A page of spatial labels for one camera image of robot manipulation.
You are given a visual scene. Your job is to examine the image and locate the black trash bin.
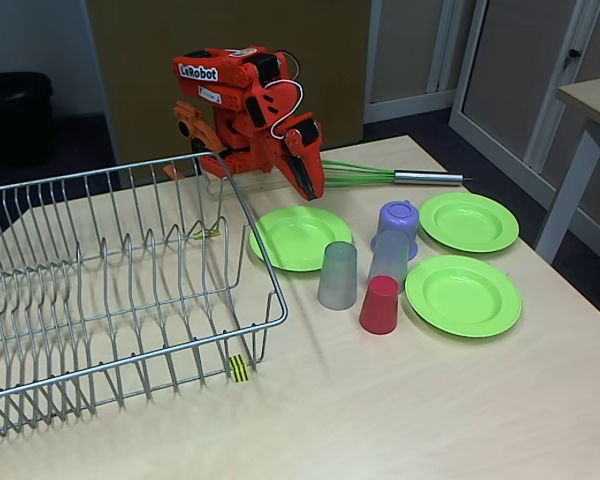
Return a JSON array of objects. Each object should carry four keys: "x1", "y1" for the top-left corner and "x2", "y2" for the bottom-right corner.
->
[{"x1": 0, "y1": 72, "x2": 55, "y2": 166}]

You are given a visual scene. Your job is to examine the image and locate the metal wire dish rack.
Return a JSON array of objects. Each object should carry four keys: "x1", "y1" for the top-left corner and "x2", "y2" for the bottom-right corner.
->
[{"x1": 0, "y1": 152, "x2": 290, "y2": 442}]

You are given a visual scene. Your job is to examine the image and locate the purple plastic mug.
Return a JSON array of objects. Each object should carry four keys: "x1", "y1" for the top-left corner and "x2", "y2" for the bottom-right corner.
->
[{"x1": 369, "y1": 199, "x2": 422, "y2": 260}]

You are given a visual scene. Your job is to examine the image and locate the green yellow wire tie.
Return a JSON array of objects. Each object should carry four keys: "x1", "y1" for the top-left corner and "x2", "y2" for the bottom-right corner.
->
[{"x1": 189, "y1": 227, "x2": 224, "y2": 244}]

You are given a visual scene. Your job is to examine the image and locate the orange table clamp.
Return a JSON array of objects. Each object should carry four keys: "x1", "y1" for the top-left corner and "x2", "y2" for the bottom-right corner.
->
[{"x1": 161, "y1": 100, "x2": 231, "y2": 180}]

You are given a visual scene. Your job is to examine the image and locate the wooden base block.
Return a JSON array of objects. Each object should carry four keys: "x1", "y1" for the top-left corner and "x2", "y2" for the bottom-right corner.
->
[{"x1": 202, "y1": 164, "x2": 291, "y2": 201}]

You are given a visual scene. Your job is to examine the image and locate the grey translucent plastic cup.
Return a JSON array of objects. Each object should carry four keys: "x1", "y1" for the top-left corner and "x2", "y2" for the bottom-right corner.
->
[
  {"x1": 317, "y1": 241, "x2": 357, "y2": 310},
  {"x1": 367, "y1": 229, "x2": 410, "y2": 296}
]

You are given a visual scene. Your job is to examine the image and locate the yellow black striped tape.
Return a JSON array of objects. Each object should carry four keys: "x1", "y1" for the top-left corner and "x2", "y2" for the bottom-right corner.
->
[{"x1": 228, "y1": 353, "x2": 252, "y2": 385}]

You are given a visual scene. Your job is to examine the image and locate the beige side table grey leg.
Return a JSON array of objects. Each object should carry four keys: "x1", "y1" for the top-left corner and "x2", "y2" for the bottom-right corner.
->
[{"x1": 534, "y1": 74, "x2": 600, "y2": 265}]

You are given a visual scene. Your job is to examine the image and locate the green whisk metal handle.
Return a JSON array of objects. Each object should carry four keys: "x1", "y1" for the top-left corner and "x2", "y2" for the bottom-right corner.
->
[{"x1": 321, "y1": 158, "x2": 474, "y2": 189}]

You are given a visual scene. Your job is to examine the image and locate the red plastic cup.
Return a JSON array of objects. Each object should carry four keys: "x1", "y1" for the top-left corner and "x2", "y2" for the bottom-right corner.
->
[{"x1": 358, "y1": 274, "x2": 400, "y2": 335}]

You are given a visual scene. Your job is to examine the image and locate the green plastic plate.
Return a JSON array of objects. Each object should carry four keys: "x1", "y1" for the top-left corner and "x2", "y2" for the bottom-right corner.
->
[
  {"x1": 404, "y1": 254, "x2": 524, "y2": 340},
  {"x1": 248, "y1": 205, "x2": 354, "y2": 274},
  {"x1": 418, "y1": 192, "x2": 521, "y2": 254}
]

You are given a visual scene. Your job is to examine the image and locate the grey cabinet door white frame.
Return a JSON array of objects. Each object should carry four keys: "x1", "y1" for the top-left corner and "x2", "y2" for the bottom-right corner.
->
[
  {"x1": 363, "y1": 0, "x2": 476, "y2": 124},
  {"x1": 448, "y1": 0, "x2": 600, "y2": 236}
]

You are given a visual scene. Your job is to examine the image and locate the brown partition board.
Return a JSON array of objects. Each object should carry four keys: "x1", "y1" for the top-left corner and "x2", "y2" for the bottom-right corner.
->
[{"x1": 86, "y1": 0, "x2": 372, "y2": 166}]

